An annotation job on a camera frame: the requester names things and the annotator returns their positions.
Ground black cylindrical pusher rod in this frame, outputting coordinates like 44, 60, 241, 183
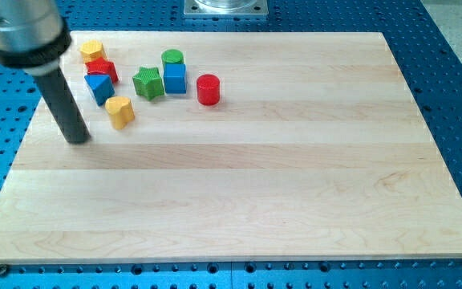
34, 67, 90, 144

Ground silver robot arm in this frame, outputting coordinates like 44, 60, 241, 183
0, 0, 90, 144

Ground yellow heart block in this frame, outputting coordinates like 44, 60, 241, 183
104, 96, 135, 130

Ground blue triangle block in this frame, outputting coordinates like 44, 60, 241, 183
84, 75, 115, 106

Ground red star block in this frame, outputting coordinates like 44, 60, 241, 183
85, 58, 119, 83

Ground yellow hexagon block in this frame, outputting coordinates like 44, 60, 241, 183
79, 39, 107, 63

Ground green star block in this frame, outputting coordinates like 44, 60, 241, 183
132, 67, 164, 101

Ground green cylinder block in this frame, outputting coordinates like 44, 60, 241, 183
161, 49, 184, 67

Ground blue cube block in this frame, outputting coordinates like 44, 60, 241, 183
164, 63, 187, 94

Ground red cylinder block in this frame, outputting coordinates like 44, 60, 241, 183
197, 74, 220, 106

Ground light wooden board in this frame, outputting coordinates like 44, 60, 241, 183
0, 31, 462, 264

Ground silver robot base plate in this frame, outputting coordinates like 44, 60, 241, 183
184, 0, 269, 18

